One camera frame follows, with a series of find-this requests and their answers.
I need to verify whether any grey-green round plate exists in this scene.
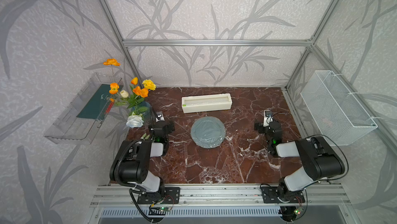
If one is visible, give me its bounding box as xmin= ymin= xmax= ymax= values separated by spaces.
xmin=190 ymin=116 xmax=227 ymax=149

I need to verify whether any white plastic wrap dispenser box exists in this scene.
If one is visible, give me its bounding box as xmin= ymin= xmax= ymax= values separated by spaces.
xmin=182 ymin=93 xmax=233 ymax=113

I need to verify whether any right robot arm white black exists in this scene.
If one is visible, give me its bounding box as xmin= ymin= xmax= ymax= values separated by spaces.
xmin=254 ymin=121 xmax=348 ymax=203

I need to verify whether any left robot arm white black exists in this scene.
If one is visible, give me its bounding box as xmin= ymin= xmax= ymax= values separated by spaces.
xmin=109 ymin=121 xmax=175 ymax=197

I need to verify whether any flower bouquet in glass vase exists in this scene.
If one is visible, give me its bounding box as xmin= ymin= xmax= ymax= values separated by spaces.
xmin=109 ymin=77 xmax=157 ymax=128

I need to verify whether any red pen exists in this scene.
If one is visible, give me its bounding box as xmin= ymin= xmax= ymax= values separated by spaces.
xmin=105 ymin=98 xmax=115 ymax=114

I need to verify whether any dark green notebook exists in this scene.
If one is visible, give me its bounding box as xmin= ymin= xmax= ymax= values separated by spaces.
xmin=77 ymin=84 xmax=115 ymax=121

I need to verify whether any left green circuit board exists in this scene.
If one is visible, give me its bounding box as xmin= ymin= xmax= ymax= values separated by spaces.
xmin=149 ymin=205 xmax=173 ymax=213

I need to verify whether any right small circuit board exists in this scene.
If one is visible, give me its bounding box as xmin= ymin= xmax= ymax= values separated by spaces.
xmin=294 ymin=206 xmax=304 ymax=215

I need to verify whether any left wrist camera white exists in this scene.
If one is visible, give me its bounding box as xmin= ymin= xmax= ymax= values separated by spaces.
xmin=156 ymin=111 xmax=164 ymax=122

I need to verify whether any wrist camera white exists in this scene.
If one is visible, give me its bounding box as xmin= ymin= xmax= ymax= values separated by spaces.
xmin=156 ymin=111 xmax=164 ymax=122
xmin=263 ymin=110 xmax=273 ymax=127

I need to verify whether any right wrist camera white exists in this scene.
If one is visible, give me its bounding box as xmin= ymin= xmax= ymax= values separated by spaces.
xmin=263 ymin=110 xmax=273 ymax=127

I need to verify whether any green garden fork wooden handle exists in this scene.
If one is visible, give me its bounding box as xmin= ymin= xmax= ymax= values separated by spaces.
xmin=141 ymin=134 xmax=150 ymax=140

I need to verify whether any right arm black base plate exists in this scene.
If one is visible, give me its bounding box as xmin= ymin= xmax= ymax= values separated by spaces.
xmin=260 ymin=185 xmax=306 ymax=204

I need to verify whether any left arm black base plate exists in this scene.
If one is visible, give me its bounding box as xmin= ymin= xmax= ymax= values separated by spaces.
xmin=137 ymin=187 xmax=181 ymax=204

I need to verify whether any white wire mesh basket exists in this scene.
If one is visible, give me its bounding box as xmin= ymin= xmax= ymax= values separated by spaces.
xmin=301 ymin=71 xmax=378 ymax=146

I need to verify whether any clear acrylic wall shelf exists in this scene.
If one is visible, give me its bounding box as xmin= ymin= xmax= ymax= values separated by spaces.
xmin=44 ymin=73 xmax=124 ymax=145

